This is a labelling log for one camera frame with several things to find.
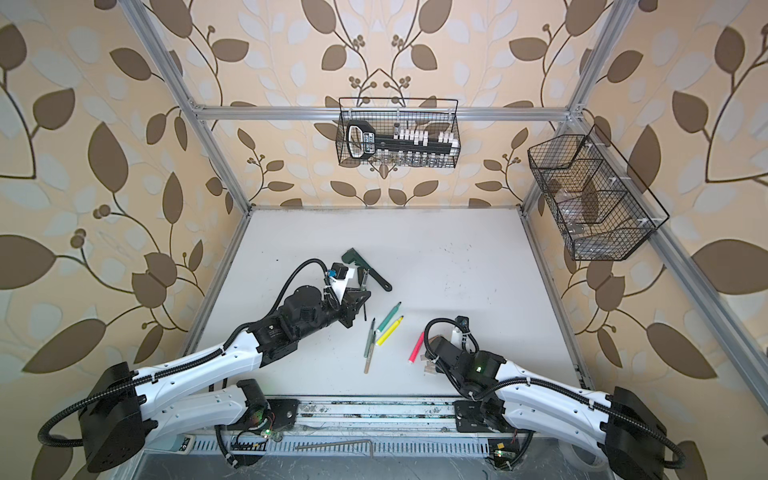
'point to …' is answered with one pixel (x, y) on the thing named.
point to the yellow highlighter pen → (389, 332)
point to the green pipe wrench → (352, 257)
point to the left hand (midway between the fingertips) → (370, 291)
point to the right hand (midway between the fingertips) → (445, 357)
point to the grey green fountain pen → (371, 338)
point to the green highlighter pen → (388, 318)
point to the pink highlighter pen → (416, 348)
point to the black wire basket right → (602, 208)
